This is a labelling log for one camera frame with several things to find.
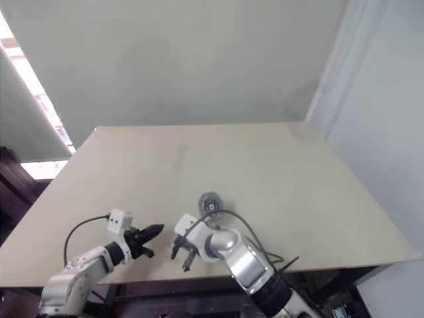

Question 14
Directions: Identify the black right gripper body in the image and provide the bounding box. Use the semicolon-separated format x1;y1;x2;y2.
174;234;200;258

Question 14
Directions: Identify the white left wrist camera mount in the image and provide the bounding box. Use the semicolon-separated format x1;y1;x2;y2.
106;208;134;266

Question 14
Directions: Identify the dark brown wooden cabinet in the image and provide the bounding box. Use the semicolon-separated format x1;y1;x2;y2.
0;145;50;248

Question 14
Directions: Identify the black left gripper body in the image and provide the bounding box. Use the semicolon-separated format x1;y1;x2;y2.
124;227;146;261

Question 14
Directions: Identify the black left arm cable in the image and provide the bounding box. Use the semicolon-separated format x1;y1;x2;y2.
64;214;112;266

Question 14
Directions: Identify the grey slanted panel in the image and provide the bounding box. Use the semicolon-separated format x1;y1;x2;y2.
0;44;78;163

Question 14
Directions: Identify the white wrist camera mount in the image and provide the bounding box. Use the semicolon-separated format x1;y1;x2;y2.
174;213;215;259
106;208;134;266

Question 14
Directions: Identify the black table frame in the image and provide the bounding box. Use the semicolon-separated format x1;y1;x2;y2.
82;264;382;318

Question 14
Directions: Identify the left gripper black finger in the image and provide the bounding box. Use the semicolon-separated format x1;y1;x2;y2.
137;243;155;259
140;223;164;241

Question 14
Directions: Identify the grey toothed gear disc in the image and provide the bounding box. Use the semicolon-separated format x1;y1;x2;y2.
198;191;226;223

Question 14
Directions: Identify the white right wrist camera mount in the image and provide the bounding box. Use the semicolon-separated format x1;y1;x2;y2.
174;213;215;259

